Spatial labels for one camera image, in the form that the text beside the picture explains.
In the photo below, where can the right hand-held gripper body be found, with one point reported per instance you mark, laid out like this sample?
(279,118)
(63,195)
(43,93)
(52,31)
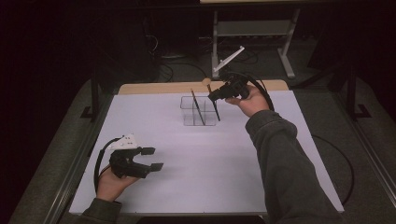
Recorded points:
(238,88)

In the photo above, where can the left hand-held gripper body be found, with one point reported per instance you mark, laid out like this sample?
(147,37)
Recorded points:
(123,163)

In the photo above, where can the round beige tip makeup brush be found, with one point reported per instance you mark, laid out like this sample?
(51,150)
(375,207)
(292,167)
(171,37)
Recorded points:
(206,81)

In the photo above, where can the thin black makeup brush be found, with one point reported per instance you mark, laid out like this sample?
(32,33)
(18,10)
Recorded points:
(198,109)

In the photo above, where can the clear plastic organizer box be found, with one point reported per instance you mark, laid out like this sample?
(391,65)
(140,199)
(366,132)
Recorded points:
(190,116)

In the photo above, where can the person's right hand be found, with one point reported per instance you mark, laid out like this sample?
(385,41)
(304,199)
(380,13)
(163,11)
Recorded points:
(253,104)

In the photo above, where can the person's left hand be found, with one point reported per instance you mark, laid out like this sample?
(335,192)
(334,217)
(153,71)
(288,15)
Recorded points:
(110,188)

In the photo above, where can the dark computer case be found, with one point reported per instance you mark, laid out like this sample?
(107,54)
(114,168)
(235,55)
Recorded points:
(179,34)

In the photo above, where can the black metal stand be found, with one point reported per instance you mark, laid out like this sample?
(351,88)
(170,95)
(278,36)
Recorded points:
(351,93)
(94,99)

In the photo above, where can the aluminium rail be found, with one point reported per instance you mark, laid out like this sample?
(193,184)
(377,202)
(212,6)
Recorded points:
(370,158)
(73,174)

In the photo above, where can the white metal desk frame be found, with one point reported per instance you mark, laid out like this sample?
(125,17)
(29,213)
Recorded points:
(253,28)

